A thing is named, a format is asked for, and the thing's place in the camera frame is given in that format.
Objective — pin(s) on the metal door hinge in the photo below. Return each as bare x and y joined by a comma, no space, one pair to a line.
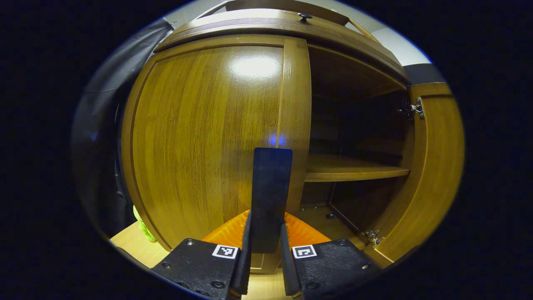
374,236
416,107

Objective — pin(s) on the wooden shoe cabinet door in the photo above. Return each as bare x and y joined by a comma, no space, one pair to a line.
200,133
437,166

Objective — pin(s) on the green toy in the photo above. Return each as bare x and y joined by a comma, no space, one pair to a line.
143,229

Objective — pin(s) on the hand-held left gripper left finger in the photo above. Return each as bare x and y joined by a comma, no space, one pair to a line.
246,266

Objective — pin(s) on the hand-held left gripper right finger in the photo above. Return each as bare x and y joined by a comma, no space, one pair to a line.
287,266

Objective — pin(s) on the wooden double-door shoe cabinet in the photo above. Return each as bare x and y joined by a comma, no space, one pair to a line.
354,166

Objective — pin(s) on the wooden drawer with black knob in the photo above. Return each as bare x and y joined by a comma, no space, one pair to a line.
250,16

